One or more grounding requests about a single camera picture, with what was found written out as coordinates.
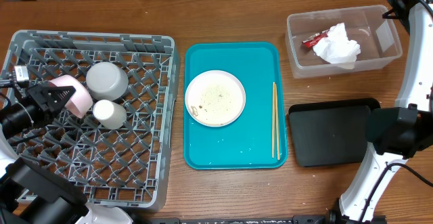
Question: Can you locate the small white round plate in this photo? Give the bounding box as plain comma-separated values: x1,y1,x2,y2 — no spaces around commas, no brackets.
48,75,93,118

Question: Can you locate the grey round bowl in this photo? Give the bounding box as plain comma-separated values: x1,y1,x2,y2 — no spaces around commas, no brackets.
86,62,129,101

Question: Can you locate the white paper cup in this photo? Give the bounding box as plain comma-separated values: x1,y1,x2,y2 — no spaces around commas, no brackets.
93,99,127,129

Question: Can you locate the large white plate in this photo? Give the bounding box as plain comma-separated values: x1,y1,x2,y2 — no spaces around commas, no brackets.
185,70,246,127

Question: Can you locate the red sauce packet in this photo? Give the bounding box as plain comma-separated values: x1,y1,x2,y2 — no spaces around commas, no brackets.
302,30,329,49

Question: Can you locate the white napkin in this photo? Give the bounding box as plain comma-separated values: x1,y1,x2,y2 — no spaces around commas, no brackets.
313,22,361,70

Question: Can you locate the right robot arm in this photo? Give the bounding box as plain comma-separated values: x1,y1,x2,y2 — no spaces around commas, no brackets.
324,0,432,223

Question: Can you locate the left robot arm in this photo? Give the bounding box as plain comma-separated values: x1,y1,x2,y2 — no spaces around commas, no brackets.
1,85,133,224

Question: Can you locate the clear plastic waste bin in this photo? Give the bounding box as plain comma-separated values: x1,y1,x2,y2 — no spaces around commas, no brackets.
286,5,403,79

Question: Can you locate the grey plastic dish rack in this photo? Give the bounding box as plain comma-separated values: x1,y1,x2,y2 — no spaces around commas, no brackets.
1,30,180,212

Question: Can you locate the teal plastic serving tray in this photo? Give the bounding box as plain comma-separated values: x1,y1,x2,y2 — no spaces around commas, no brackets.
183,41,288,170

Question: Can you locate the black plastic tray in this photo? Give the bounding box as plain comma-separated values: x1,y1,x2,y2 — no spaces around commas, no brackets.
288,98,380,167

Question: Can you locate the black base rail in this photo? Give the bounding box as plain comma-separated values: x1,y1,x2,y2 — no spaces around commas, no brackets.
145,214,386,224

